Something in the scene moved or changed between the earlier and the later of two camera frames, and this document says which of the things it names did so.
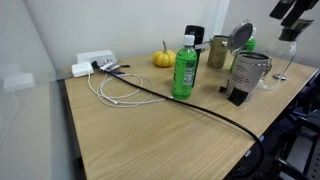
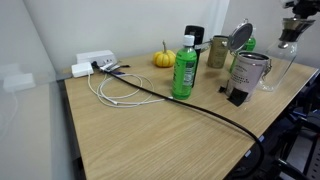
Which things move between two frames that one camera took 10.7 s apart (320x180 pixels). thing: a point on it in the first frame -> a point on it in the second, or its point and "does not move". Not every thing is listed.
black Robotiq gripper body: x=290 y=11 -> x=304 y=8
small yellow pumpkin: x=164 y=59 does not move
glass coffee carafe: x=281 y=54 does not move
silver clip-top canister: x=249 y=68 does not move
